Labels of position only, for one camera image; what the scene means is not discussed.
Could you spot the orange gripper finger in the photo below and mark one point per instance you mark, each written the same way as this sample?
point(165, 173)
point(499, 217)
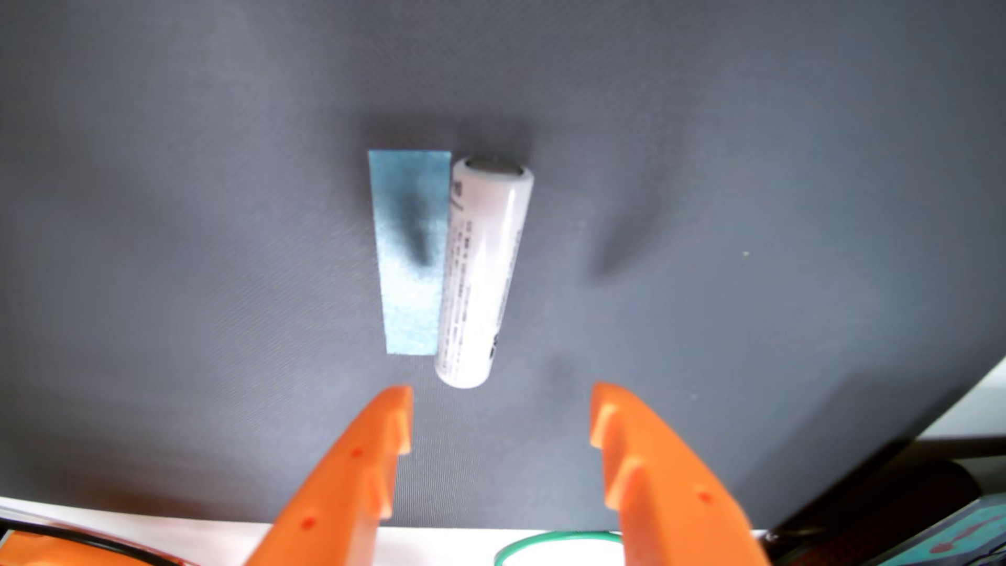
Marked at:
point(676, 511)
point(338, 503)

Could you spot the blue tape piece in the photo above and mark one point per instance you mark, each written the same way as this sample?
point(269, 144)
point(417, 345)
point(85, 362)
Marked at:
point(409, 314)

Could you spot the white cylindrical battery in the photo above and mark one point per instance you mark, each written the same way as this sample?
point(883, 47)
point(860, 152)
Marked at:
point(479, 275)

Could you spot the dark grey mat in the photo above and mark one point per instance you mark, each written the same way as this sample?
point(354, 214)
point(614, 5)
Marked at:
point(196, 275)

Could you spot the teal printed pad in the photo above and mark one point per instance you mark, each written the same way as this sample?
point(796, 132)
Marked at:
point(959, 538)

